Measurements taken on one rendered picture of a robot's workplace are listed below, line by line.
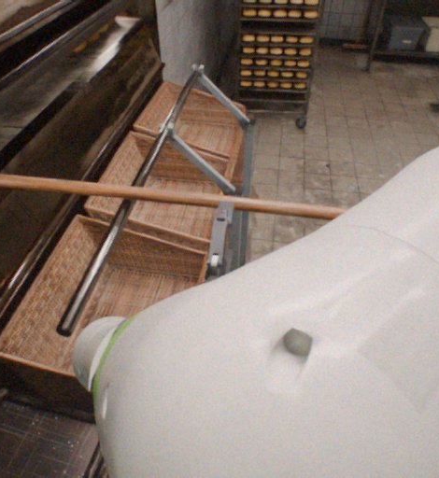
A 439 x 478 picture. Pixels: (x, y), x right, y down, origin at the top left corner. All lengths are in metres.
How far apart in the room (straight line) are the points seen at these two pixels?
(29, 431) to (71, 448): 0.11
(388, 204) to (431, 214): 0.02
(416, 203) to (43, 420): 0.92
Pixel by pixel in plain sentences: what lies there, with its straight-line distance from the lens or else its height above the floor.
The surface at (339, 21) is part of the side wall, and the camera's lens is 5.86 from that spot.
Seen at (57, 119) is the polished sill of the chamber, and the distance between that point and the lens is 1.37.
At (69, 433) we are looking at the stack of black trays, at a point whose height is 0.87.
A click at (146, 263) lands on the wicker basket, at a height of 0.64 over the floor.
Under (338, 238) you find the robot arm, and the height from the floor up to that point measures 1.64.
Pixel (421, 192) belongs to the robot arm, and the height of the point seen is 1.64.
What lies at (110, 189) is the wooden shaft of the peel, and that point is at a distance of 0.92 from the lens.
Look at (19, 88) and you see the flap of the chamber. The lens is 0.95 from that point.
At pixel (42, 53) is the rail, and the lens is 1.05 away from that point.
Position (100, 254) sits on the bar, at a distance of 0.81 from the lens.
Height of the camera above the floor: 1.74
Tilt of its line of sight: 44 degrees down
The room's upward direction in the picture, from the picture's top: straight up
